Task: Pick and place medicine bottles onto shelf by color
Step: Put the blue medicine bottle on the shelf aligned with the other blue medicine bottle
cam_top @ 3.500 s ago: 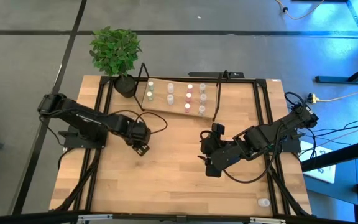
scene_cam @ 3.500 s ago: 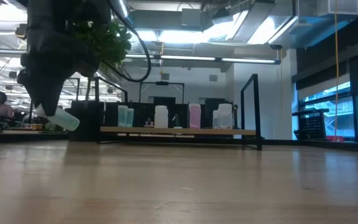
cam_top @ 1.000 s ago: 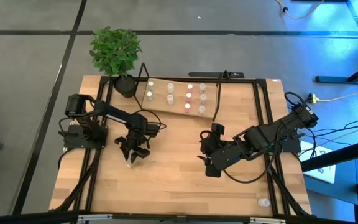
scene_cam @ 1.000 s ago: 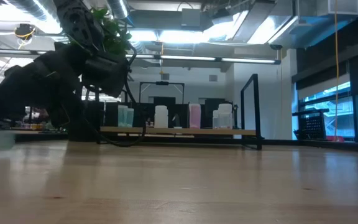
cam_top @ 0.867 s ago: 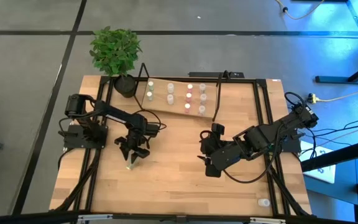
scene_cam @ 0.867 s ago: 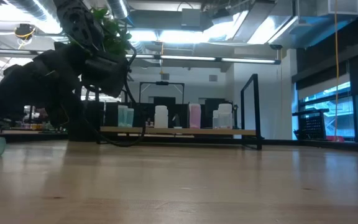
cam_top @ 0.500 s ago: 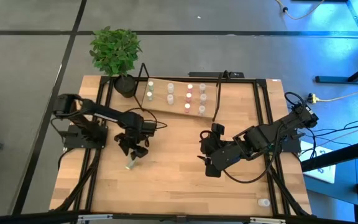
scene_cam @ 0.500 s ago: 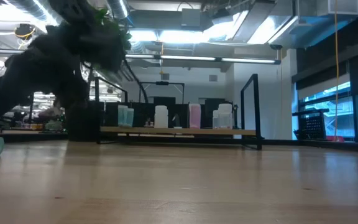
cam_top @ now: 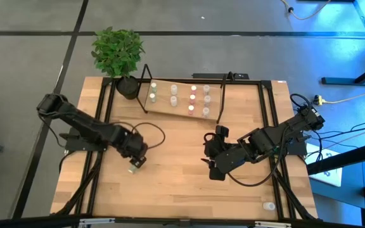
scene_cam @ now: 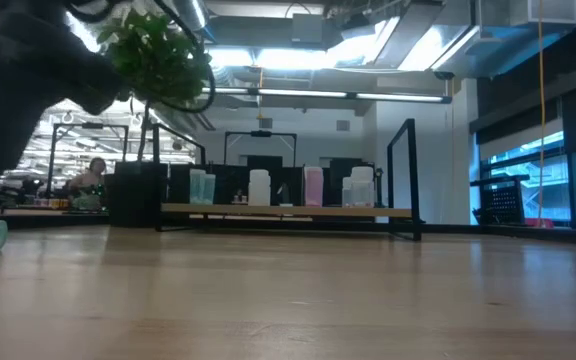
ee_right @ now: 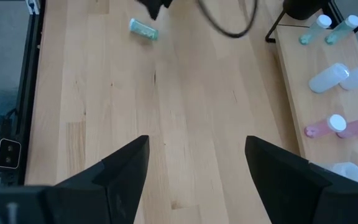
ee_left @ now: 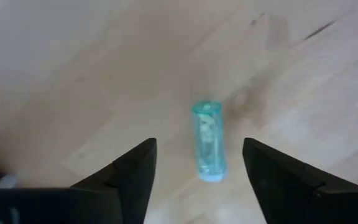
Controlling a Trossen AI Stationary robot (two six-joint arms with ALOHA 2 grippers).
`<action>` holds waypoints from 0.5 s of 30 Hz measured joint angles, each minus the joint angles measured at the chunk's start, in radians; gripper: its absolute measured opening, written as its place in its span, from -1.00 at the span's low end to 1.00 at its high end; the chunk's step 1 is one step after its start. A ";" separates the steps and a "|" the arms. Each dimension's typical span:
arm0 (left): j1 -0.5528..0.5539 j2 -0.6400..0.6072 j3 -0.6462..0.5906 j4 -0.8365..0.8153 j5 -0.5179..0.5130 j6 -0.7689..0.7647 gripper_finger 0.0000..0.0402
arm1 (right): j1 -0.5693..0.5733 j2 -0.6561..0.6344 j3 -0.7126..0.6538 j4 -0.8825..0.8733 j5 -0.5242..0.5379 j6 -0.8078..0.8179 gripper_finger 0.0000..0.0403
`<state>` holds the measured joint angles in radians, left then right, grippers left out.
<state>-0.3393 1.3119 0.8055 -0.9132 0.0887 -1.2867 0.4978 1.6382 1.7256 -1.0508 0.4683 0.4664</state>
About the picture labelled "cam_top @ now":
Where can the black metal shelf leg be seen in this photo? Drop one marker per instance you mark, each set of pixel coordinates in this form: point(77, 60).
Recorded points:
point(141, 92)

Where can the wooden shelf board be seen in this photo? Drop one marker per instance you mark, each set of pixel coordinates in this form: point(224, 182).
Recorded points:
point(163, 101)

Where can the green tinted pill bottle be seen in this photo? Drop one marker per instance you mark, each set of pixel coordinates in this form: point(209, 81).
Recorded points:
point(152, 97)
point(132, 170)
point(153, 86)

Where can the black table-level camera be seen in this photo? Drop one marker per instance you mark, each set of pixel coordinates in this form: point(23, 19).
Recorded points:
point(184, 222)

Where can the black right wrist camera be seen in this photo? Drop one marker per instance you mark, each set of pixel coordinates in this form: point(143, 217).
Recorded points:
point(217, 174)

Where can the silver metal bracket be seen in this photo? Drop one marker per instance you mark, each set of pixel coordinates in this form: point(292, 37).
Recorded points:
point(97, 221)
point(272, 224)

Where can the white printed sheet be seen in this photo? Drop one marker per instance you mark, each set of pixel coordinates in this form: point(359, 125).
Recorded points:
point(328, 172)

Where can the pink pill bottle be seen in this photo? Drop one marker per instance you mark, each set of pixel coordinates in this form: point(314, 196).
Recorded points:
point(193, 88)
point(192, 98)
point(191, 110)

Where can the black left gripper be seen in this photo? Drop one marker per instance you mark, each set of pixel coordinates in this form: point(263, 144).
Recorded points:
point(133, 144)

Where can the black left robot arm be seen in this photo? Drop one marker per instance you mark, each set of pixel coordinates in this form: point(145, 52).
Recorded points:
point(84, 123)

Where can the black rectangular bar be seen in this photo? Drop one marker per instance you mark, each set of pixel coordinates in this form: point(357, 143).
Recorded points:
point(208, 76)

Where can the green leafy plant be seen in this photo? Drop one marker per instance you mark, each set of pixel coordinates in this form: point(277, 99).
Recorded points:
point(117, 50)

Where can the yellow power plug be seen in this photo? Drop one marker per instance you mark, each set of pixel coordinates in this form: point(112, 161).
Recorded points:
point(319, 100)

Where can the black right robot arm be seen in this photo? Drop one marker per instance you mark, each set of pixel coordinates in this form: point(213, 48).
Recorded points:
point(274, 136)

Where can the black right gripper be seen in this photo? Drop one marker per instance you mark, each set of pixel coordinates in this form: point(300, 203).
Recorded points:
point(225, 153)

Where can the black plant pot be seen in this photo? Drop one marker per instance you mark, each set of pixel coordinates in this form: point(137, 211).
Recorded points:
point(127, 88)

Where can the wide white opaque bottle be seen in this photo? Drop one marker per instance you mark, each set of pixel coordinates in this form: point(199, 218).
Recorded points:
point(173, 89)

